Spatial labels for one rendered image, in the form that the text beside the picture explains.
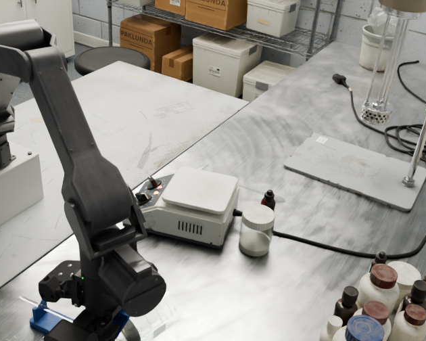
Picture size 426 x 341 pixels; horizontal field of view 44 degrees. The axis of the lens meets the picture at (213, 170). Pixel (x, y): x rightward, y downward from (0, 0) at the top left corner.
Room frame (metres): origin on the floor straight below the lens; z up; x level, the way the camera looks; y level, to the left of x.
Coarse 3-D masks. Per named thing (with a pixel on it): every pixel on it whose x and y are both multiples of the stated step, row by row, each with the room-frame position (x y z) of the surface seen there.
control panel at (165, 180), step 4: (164, 176) 0.90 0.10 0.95; (168, 176) 0.90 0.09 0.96; (172, 176) 0.89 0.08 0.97; (164, 180) 0.88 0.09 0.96; (168, 180) 0.88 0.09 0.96; (144, 184) 0.90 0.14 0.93; (148, 184) 0.89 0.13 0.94; (160, 184) 0.87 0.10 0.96; (164, 184) 0.86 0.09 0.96; (144, 188) 0.88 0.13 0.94; (156, 188) 0.86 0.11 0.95; (160, 188) 0.85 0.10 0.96; (164, 188) 0.84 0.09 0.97; (148, 192) 0.85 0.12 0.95; (152, 192) 0.85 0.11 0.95; (160, 192) 0.83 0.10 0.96; (152, 196) 0.83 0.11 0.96; (156, 196) 0.82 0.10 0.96; (152, 200) 0.81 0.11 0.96; (156, 200) 0.80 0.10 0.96; (144, 204) 0.80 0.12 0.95; (148, 204) 0.80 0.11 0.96; (152, 204) 0.79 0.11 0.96; (140, 208) 0.79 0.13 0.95
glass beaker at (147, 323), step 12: (168, 300) 0.56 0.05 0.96; (156, 312) 0.54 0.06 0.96; (168, 312) 0.55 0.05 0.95; (180, 312) 0.56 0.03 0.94; (132, 324) 0.51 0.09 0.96; (144, 324) 0.52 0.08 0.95; (156, 324) 0.53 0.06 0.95; (168, 324) 0.54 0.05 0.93; (132, 336) 0.52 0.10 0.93; (144, 336) 0.51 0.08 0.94; (156, 336) 0.53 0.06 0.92
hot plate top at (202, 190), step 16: (176, 176) 0.86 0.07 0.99; (192, 176) 0.86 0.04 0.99; (208, 176) 0.87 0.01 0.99; (224, 176) 0.87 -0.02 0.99; (176, 192) 0.80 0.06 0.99; (192, 192) 0.81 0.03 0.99; (208, 192) 0.81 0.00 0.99; (224, 192) 0.82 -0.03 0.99; (192, 208) 0.77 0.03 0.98; (208, 208) 0.76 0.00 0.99; (224, 208) 0.77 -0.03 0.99
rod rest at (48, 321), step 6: (42, 300) 0.56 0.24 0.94; (36, 306) 0.55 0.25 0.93; (36, 312) 0.54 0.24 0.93; (42, 312) 0.56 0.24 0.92; (48, 312) 0.56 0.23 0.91; (36, 318) 0.54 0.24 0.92; (42, 318) 0.55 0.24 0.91; (48, 318) 0.55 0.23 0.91; (54, 318) 0.55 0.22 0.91; (60, 318) 0.55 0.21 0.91; (30, 324) 0.54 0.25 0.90; (36, 324) 0.54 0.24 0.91; (42, 324) 0.54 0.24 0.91; (48, 324) 0.54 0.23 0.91; (54, 324) 0.54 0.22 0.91; (42, 330) 0.53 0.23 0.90; (48, 330) 0.53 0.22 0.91
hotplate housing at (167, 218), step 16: (144, 208) 0.79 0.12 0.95; (160, 208) 0.78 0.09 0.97; (176, 208) 0.78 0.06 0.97; (128, 224) 0.79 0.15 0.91; (144, 224) 0.78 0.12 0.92; (160, 224) 0.77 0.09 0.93; (176, 224) 0.77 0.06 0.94; (192, 224) 0.76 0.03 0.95; (208, 224) 0.76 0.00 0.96; (224, 224) 0.76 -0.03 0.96; (192, 240) 0.76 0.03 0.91; (208, 240) 0.75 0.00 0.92
